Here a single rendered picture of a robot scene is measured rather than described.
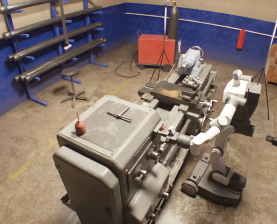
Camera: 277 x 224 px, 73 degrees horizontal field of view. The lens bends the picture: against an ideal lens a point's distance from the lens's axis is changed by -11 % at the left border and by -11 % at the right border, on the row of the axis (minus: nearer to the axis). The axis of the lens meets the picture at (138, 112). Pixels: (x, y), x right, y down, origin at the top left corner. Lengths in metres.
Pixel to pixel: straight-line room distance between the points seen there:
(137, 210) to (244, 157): 2.09
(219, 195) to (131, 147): 1.52
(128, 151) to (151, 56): 4.03
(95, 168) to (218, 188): 1.70
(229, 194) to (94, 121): 1.77
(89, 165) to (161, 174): 0.73
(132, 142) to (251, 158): 2.33
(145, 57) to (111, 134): 3.97
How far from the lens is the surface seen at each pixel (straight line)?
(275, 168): 3.36
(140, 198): 1.58
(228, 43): 6.11
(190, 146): 1.36
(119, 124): 1.34
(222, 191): 2.55
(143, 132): 1.33
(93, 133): 1.30
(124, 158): 1.18
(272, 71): 5.45
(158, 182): 1.70
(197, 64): 3.11
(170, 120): 2.20
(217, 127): 1.48
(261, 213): 2.80
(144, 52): 5.07
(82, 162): 1.21
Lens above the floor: 2.19
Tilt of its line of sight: 36 degrees down
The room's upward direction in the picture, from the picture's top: straight up
